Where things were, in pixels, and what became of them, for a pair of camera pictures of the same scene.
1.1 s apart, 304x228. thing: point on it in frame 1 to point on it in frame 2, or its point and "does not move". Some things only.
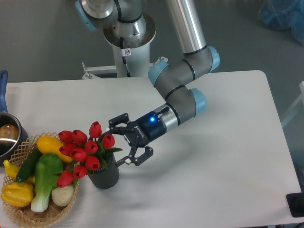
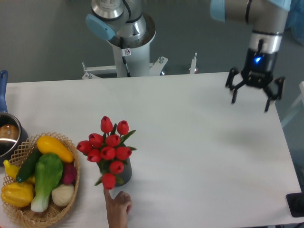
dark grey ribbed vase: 106,178 to 122,178
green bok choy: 47,167 does not move
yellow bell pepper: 17,194 does not move
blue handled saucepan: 13,134 does not move
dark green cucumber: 27,170 does not move
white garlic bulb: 62,196 does not move
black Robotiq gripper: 148,129 to 257,71
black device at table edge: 296,203 does not move
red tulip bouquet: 89,153 to 109,150
